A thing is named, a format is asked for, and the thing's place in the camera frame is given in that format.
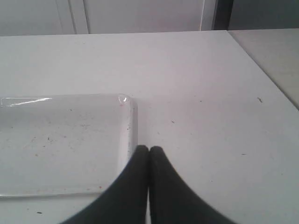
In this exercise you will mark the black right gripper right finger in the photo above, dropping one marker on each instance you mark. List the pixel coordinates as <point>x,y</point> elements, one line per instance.
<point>171,200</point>

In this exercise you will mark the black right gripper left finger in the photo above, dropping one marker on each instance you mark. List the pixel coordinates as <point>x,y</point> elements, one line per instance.
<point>125,200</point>

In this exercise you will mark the white plastic tray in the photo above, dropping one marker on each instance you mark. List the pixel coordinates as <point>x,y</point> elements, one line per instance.
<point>64,145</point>

